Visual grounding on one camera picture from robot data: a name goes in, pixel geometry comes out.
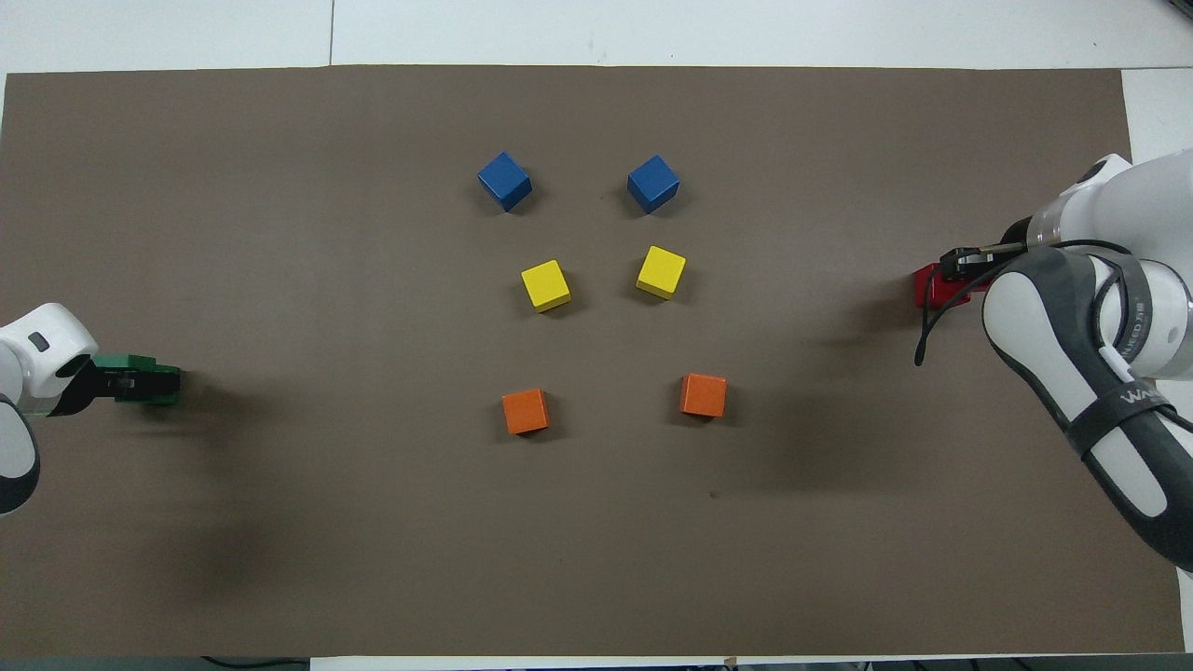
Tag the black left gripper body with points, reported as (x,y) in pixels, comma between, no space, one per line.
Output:
(93,391)

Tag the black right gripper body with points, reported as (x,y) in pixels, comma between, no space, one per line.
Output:
(1018,233)

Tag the green wooden cube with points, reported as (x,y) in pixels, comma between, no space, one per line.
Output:
(126,362)
(163,401)

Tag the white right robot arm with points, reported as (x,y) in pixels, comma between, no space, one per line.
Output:
(1146,205)

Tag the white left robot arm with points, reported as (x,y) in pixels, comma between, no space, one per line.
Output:
(28,373)

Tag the orange wooden cube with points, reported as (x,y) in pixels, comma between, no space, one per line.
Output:
(525,411)
(704,395)

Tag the yellow wooden cube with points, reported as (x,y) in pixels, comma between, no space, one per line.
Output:
(661,271)
(545,285)

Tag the blue wooden cube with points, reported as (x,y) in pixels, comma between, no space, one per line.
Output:
(652,184)
(504,181)

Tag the brown table mat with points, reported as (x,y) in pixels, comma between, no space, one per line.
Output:
(606,522)

